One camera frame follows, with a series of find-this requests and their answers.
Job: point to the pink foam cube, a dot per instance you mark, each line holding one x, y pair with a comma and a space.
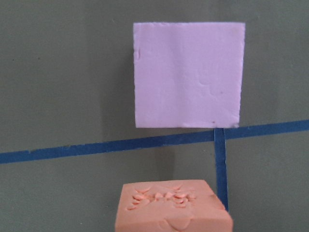
188, 75

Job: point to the orange foam cube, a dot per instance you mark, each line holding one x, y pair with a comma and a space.
171, 206

